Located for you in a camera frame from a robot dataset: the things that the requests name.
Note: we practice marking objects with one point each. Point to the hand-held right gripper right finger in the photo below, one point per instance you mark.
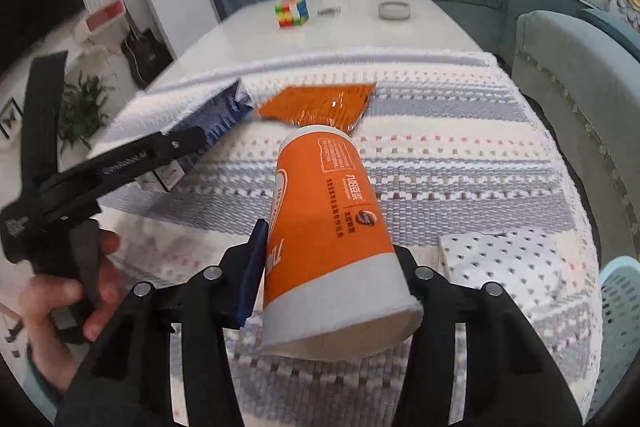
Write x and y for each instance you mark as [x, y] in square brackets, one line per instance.
[435, 297]

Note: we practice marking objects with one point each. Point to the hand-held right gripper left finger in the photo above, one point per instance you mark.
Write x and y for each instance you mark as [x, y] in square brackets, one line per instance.
[252, 267]

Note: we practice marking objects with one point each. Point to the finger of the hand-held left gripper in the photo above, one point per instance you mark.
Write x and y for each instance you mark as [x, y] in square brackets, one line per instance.
[140, 162]
[45, 117]

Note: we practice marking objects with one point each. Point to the orange paper cup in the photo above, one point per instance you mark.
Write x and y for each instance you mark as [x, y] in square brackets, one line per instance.
[325, 232]

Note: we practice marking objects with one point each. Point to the dark blue milk carton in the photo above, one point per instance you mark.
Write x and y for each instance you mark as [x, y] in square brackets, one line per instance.
[220, 117]

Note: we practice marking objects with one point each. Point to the teal plastic basket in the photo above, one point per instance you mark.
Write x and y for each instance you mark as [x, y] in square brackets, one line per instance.
[620, 307]

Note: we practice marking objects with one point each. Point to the person's left forearm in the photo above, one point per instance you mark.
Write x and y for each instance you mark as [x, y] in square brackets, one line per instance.
[45, 387]

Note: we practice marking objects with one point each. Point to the person's left hand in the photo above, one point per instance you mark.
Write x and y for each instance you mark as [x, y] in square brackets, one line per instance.
[50, 307]

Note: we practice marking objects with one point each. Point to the green potted plant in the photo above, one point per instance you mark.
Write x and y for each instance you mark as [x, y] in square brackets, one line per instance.
[85, 112]

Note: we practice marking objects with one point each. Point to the black acoustic guitar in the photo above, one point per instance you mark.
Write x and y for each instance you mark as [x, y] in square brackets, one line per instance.
[145, 52]

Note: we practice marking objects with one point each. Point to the black television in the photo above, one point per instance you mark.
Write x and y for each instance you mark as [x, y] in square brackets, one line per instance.
[40, 7]

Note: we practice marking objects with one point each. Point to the striped woven tablecloth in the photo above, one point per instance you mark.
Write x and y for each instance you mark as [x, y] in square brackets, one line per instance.
[450, 187]

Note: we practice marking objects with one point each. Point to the orange foil packet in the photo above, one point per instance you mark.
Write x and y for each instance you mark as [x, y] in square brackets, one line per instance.
[320, 104]

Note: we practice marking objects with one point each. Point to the colourful puzzle cube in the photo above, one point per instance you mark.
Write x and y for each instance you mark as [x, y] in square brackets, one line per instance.
[291, 13]

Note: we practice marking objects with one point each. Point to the metal keys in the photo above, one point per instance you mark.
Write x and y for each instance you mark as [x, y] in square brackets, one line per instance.
[329, 11]

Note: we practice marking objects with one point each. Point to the blue-green sectional sofa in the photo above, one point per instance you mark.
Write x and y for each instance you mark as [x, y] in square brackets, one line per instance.
[565, 72]

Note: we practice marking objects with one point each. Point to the blue cushion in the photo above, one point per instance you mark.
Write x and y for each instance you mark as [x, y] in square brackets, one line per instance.
[615, 29]

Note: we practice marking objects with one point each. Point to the butterfly picture frame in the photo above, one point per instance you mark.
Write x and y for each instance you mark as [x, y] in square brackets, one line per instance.
[10, 119]

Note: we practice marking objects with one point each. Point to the white red wall shelf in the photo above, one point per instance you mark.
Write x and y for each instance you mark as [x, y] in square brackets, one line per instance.
[102, 18]

